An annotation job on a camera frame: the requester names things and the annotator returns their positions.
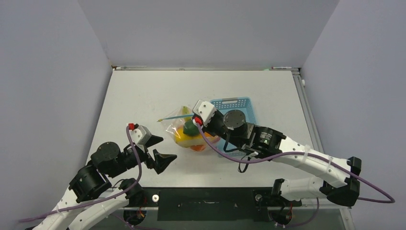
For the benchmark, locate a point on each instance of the orange fruit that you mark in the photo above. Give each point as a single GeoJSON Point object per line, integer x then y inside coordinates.
{"type": "Point", "coordinates": [198, 148]}

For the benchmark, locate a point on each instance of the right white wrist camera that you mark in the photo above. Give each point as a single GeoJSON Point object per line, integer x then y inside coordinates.
{"type": "Point", "coordinates": [205, 111]}

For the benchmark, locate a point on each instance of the blue plastic basket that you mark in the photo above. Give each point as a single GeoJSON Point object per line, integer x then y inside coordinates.
{"type": "Point", "coordinates": [240, 103]}

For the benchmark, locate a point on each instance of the green avocado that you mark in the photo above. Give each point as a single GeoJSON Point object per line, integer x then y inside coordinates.
{"type": "Point", "coordinates": [190, 129]}

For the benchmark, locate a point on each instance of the clear zip top bag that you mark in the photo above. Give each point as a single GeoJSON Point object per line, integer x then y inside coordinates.
{"type": "Point", "coordinates": [173, 120]}

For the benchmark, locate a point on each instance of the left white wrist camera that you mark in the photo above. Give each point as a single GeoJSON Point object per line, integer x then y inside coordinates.
{"type": "Point", "coordinates": [138, 135]}

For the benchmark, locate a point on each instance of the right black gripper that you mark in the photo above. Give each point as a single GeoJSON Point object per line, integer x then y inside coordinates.
{"type": "Point", "coordinates": [208, 128]}

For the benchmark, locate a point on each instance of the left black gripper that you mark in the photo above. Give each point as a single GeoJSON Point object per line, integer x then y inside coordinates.
{"type": "Point", "coordinates": [161, 160]}

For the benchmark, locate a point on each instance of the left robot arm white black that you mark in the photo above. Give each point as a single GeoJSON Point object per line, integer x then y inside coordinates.
{"type": "Point", "coordinates": [81, 206]}

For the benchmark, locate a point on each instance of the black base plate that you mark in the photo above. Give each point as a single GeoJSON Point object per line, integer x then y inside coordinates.
{"type": "Point", "coordinates": [212, 204]}

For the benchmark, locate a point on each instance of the aluminium rail frame right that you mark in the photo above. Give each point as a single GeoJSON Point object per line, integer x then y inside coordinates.
{"type": "Point", "coordinates": [311, 124]}

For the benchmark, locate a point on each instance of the yellow banana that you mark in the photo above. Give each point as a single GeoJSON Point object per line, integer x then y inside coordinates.
{"type": "Point", "coordinates": [185, 110]}

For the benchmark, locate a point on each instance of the yellow lemon top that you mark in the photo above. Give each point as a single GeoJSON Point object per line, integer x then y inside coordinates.
{"type": "Point", "coordinates": [186, 141]}

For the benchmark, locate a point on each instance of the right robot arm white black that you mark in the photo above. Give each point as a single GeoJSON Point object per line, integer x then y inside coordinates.
{"type": "Point", "coordinates": [335, 179]}

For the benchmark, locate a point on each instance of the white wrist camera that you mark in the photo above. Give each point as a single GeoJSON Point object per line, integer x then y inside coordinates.
{"type": "Point", "coordinates": [205, 111]}
{"type": "Point", "coordinates": [138, 135]}

